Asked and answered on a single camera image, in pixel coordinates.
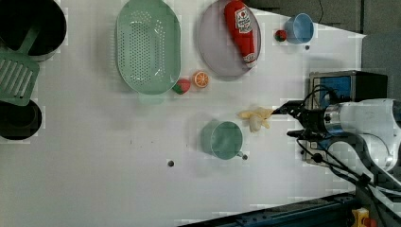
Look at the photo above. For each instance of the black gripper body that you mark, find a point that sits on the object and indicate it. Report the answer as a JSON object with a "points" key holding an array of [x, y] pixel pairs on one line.
{"points": [[313, 124]]}

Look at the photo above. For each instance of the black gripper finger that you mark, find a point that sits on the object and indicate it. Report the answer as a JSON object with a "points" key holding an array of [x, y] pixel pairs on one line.
{"points": [[291, 107], [296, 134]]}

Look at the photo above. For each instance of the yellow toy banana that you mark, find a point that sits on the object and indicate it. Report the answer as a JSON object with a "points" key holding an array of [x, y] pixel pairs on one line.
{"points": [[257, 118]]}

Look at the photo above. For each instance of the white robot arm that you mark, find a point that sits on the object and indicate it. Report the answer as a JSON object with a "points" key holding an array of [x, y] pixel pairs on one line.
{"points": [[360, 138]]}

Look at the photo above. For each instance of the silver toaster oven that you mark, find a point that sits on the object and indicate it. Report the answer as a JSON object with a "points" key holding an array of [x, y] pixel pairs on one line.
{"points": [[336, 87]]}

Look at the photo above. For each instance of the small red strawberry toy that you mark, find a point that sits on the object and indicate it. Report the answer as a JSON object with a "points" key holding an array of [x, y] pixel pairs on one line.
{"points": [[280, 35]]}

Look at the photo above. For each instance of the blue cup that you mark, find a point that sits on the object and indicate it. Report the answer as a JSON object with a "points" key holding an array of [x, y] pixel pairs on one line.
{"points": [[299, 29]]}

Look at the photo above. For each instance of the green mug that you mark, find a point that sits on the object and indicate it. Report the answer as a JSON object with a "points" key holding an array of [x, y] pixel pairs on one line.
{"points": [[222, 139]]}

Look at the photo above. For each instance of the orange slice toy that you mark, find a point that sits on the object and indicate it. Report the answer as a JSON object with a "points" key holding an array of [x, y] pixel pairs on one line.
{"points": [[201, 79]]}

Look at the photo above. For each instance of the grey round plate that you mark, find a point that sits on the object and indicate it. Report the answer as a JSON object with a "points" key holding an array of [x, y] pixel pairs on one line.
{"points": [[217, 46]]}

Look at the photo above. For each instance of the yellow red emergency button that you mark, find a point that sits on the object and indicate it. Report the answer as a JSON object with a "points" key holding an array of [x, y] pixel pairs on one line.
{"points": [[362, 218]]}

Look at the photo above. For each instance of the red ketchup bottle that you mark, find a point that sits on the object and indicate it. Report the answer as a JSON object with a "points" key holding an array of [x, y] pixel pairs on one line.
{"points": [[239, 24]]}

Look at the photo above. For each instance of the green oval colander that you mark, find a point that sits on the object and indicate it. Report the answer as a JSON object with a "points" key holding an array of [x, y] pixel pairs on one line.
{"points": [[148, 46]]}

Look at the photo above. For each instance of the green slotted spatula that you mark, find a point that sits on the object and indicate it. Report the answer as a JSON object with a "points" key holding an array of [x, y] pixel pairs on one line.
{"points": [[18, 72]]}

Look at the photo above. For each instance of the small black pot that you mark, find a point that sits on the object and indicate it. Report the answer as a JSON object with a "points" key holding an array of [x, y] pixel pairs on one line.
{"points": [[19, 122]]}

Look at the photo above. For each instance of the large black pot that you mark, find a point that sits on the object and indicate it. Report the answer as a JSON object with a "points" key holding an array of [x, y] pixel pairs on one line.
{"points": [[44, 17]]}

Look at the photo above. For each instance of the blue metal frame rail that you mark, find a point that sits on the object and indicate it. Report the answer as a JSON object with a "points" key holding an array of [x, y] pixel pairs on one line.
{"points": [[331, 211]]}

